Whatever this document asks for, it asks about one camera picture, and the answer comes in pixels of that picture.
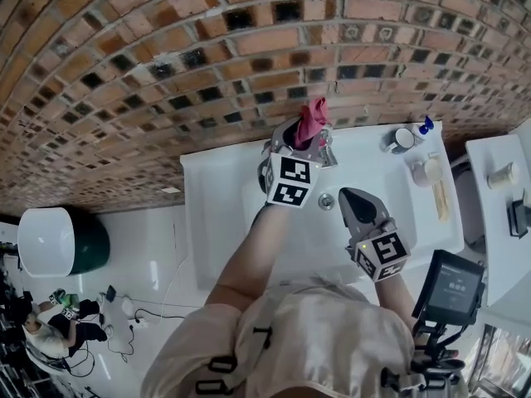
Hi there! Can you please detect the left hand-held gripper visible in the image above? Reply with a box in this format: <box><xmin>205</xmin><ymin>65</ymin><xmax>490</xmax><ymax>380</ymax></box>
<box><xmin>260</xmin><ymin>119</ymin><xmax>327</xmax><ymax>212</ymax></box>

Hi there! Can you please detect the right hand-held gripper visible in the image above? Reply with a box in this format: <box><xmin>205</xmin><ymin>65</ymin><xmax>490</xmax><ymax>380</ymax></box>
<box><xmin>338</xmin><ymin>187</ymin><xmax>412</xmax><ymax>284</ymax></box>

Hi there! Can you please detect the pink cloth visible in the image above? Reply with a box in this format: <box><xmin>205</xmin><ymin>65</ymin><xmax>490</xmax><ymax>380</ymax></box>
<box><xmin>293</xmin><ymin>96</ymin><xmax>331</xmax><ymax>149</ymax></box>

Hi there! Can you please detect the chrome faucet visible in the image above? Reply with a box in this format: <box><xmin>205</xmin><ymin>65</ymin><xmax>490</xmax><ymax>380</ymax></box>
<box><xmin>319</xmin><ymin>123</ymin><xmax>339</xmax><ymax>168</ymax></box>

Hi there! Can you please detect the person's left forearm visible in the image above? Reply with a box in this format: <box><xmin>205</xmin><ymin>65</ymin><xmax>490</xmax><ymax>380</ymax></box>
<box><xmin>205</xmin><ymin>202</ymin><xmax>300</xmax><ymax>307</ymax></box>

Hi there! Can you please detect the person's right forearm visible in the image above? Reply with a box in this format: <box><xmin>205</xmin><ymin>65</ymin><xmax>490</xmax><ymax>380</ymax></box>
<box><xmin>372</xmin><ymin>271</ymin><xmax>417</xmax><ymax>332</ymax></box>

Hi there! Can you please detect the white mug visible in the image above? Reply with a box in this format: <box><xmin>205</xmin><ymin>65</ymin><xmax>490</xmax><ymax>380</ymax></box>
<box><xmin>410</xmin><ymin>152</ymin><xmax>445</xmax><ymax>188</ymax></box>

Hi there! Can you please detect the wooden toothbrush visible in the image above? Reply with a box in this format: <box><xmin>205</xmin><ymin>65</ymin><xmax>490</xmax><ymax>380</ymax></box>
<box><xmin>431</xmin><ymin>179</ymin><xmax>451</xmax><ymax>223</ymax></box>

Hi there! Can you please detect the grey mug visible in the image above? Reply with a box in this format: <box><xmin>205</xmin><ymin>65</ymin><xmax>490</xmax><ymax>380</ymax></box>
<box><xmin>381</xmin><ymin>127</ymin><xmax>417</xmax><ymax>155</ymax></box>

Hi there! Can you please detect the white sink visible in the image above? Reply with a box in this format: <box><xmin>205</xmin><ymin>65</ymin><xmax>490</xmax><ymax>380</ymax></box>
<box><xmin>179</xmin><ymin>120</ymin><xmax>465</xmax><ymax>293</ymax></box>

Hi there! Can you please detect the white bottle blue cap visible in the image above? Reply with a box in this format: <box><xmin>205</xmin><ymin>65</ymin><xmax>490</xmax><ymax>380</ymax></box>
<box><xmin>412</xmin><ymin>115</ymin><xmax>435</xmax><ymax>145</ymax></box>

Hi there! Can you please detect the grey round bin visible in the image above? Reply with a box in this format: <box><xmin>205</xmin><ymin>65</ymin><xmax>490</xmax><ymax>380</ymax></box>
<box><xmin>451</xmin><ymin>162</ymin><xmax>486</xmax><ymax>248</ymax></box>

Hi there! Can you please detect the black chest-mounted screen device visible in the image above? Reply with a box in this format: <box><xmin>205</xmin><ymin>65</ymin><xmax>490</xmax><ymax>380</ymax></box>
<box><xmin>411</xmin><ymin>248</ymin><xmax>487</xmax><ymax>328</ymax></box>

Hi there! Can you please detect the person's beige shirt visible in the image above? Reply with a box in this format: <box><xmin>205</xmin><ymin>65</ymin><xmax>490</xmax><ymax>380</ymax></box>
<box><xmin>140</xmin><ymin>277</ymin><xmax>470</xmax><ymax>398</ymax></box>

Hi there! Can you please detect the white side counter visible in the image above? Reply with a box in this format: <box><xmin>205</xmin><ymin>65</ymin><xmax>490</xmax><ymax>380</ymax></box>
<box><xmin>464</xmin><ymin>118</ymin><xmax>531</xmax><ymax>307</ymax></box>

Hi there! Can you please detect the paper cup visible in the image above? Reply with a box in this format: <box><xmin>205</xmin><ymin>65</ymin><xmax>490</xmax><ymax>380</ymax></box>
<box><xmin>486</xmin><ymin>161</ymin><xmax>521</xmax><ymax>191</ymax></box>

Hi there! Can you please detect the black box on counter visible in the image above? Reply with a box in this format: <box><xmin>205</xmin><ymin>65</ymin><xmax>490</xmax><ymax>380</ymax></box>
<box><xmin>507</xmin><ymin>192</ymin><xmax>531</xmax><ymax>240</ymax></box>

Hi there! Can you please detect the glass door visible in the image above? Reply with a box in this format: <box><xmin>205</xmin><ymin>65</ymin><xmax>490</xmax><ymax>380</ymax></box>
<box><xmin>467</xmin><ymin>321</ymin><xmax>531</xmax><ymax>398</ymax></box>

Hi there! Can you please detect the white and green round tub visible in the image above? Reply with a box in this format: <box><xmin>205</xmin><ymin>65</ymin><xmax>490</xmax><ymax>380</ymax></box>
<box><xmin>17</xmin><ymin>206</ymin><xmax>111</xmax><ymax>279</ymax></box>

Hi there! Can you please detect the grey chest harness strap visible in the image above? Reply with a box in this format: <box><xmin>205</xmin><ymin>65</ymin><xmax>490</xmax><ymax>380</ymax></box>
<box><xmin>193</xmin><ymin>324</ymin><xmax>275</xmax><ymax>396</ymax></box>

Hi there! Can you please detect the white cable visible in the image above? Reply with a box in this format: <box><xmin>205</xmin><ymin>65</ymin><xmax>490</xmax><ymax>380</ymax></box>
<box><xmin>158</xmin><ymin>221</ymin><xmax>192</xmax><ymax>321</ymax></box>

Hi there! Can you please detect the thin black cable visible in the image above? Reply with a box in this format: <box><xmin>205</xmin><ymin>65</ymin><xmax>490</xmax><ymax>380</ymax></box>
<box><xmin>66</xmin><ymin>308</ymin><xmax>188</xmax><ymax>377</ymax></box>

